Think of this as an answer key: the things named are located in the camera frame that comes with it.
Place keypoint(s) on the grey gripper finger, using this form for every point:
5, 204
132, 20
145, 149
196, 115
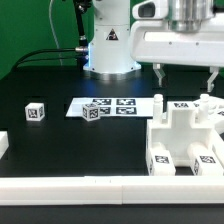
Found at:
158, 69
214, 72

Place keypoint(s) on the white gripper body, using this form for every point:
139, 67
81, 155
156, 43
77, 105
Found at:
183, 32

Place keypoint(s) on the white chair seat frame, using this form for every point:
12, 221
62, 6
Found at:
184, 123

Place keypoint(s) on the white tagged cube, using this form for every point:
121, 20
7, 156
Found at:
90, 112

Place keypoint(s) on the small white tagged block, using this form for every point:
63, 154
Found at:
35, 111

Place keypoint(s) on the white chair back assembly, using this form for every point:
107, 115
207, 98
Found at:
216, 113

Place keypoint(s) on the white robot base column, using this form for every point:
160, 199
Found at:
108, 52

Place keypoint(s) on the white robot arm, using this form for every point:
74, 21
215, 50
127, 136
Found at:
181, 32

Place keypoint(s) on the white sheet with tags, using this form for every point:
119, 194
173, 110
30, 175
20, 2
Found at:
114, 107

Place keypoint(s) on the white part at left edge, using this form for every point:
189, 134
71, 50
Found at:
4, 144

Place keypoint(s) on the white right barrier rail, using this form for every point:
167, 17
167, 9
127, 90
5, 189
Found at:
218, 144

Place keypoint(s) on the white barrier rail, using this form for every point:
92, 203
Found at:
119, 190
218, 144

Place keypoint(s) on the white front barrier rail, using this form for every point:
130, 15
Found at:
119, 190

